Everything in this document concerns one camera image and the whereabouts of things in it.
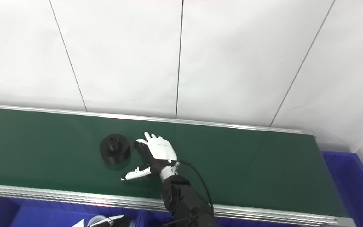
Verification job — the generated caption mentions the green conveyor belt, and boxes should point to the green conveyor belt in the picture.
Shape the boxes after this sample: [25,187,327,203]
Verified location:
[0,107,348,218]

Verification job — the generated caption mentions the white toothed ring part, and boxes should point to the white toothed ring part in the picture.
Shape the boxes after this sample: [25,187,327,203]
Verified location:
[87,215,107,227]

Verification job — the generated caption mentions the blue bin with white parts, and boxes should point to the blue bin with white parts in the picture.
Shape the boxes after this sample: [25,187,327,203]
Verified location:
[0,195,141,227]

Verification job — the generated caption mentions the silver conveyor side rail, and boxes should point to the silver conveyor side rail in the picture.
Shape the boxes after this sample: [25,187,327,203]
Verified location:
[0,183,356,227]
[0,103,315,135]

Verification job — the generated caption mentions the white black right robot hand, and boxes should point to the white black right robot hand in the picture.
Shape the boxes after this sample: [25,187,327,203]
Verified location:
[121,132,179,182]

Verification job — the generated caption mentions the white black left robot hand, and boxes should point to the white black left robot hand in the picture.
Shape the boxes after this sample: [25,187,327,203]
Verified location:
[73,215,132,227]

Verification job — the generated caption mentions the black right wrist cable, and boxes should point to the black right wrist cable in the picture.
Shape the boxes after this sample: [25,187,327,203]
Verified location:
[163,160,215,227]

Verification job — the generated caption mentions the black flanged round part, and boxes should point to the black flanged round part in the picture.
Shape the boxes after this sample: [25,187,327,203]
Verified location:
[99,134,131,165]

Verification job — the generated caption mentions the empty blue bin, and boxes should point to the empty blue bin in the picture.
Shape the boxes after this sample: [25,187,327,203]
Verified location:
[321,151,363,227]

